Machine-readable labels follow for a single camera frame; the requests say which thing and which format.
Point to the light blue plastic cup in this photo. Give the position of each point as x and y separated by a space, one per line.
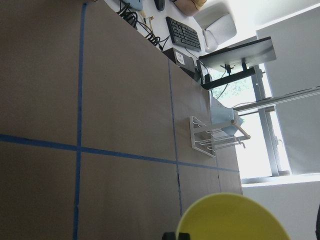
223 114

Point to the black keyboard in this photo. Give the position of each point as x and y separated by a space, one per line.
183 35

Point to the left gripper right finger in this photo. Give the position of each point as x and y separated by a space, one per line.
184 236

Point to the black power supply box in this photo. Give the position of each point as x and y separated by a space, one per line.
183 61

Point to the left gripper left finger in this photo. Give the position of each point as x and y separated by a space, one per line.
169 236

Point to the yellow plastic cup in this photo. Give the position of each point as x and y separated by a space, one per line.
229 216

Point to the brown paper table mat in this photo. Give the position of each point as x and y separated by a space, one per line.
94 128

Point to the white wire cup rack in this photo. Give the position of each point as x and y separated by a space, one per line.
206 137

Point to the black computer monitor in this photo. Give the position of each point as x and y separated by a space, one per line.
238 61

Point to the grey office chair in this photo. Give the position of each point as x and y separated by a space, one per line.
217 25

